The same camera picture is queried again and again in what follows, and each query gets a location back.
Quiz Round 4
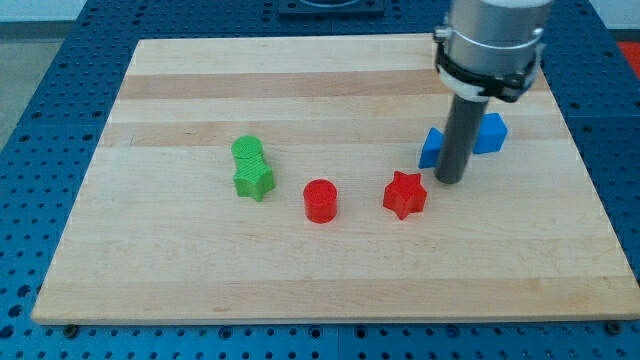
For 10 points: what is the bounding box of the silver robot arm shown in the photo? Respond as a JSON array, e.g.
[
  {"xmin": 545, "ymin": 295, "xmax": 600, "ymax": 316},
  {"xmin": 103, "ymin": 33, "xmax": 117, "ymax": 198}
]
[{"xmin": 433, "ymin": 0, "xmax": 553, "ymax": 103}]

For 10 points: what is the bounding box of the green star block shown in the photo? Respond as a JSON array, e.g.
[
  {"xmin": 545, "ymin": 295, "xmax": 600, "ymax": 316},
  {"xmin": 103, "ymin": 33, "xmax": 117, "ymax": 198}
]
[{"xmin": 233, "ymin": 154, "xmax": 275, "ymax": 202}]

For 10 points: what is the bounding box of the red star block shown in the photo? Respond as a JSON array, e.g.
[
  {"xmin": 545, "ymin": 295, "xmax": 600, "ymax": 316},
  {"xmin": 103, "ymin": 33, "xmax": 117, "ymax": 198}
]
[{"xmin": 383, "ymin": 171, "xmax": 428, "ymax": 220}]

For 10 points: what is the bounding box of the blue triangle block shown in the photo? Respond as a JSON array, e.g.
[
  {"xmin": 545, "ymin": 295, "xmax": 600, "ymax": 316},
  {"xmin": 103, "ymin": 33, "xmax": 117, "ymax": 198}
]
[{"xmin": 418, "ymin": 128, "xmax": 444, "ymax": 169}]

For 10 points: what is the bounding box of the red cylinder block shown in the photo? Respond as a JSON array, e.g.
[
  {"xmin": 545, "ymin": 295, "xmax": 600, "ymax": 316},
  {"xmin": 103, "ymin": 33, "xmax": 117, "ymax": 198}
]
[{"xmin": 303, "ymin": 179, "xmax": 338, "ymax": 224}]

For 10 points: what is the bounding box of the wooden board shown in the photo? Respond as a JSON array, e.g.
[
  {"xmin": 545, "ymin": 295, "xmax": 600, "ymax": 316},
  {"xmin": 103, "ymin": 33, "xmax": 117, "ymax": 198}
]
[{"xmin": 31, "ymin": 34, "xmax": 639, "ymax": 325}]

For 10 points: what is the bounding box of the green cylinder block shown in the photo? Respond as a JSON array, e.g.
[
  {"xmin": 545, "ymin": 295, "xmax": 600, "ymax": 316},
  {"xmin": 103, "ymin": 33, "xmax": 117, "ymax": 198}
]
[{"xmin": 231, "ymin": 135, "xmax": 263, "ymax": 160}]

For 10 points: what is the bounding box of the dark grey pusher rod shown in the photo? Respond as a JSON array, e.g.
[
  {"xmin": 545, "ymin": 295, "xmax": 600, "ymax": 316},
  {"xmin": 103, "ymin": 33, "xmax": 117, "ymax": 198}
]
[{"xmin": 434, "ymin": 95, "xmax": 488, "ymax": 185}]

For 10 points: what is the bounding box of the blue cube block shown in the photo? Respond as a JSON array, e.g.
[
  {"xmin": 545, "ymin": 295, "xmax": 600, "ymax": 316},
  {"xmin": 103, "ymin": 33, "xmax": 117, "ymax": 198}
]
[{"xmin": 473, "ymin": 113, "xmax": 508, "ymax": 154}]

